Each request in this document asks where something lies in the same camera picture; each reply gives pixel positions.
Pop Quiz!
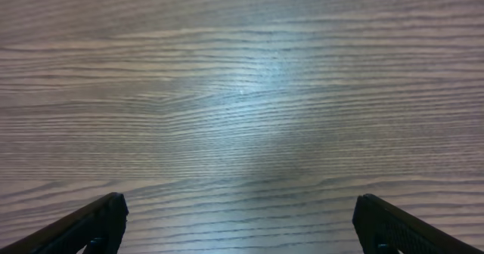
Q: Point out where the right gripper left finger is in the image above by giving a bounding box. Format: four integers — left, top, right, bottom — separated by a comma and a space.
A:
1, 192, 129, 254

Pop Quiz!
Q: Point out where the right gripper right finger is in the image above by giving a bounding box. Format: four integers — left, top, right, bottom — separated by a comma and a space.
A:
352, 194, 483, 254

